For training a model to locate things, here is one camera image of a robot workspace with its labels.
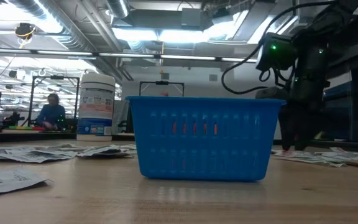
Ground black aluminium frame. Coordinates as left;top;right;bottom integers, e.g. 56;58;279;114
0;130;358;154

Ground white packet dark print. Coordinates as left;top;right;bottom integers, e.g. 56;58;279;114
0;146;78;164

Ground grey ceiling box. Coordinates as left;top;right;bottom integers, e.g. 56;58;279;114
181;7;211;27

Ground small orange object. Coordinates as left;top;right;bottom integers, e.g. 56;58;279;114
171;121;219;136

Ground colourful blocks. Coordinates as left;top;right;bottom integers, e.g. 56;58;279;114
9;125;45;131

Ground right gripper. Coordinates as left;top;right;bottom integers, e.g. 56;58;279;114
255;40;331;152

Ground yellow ceiling cable reel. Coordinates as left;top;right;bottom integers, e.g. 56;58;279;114
14;22;37;40

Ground low black workstation frame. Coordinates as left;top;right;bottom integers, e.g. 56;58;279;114
139;80;186;97

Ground white wipes canister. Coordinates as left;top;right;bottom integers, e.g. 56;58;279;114
76;72;117;142

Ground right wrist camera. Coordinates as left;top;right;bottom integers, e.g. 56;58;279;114
255;32;297;73

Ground overhead light bar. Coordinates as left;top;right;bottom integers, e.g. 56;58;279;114
0;46;282;65

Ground large white printed packet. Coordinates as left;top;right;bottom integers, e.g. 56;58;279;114
0;169;52;197

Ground blue plastic basket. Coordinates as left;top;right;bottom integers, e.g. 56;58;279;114
125;95;288;182

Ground packets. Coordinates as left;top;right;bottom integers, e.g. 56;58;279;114
314;146;358;163

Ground person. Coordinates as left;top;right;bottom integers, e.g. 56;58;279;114
35;93;67;131

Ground tall black workstation frame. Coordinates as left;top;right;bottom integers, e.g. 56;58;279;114
29;75;81;127

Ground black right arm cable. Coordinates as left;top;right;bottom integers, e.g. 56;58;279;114
221;1;337;96

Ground grey cloth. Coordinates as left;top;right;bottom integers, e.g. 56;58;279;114
112;100;131;135

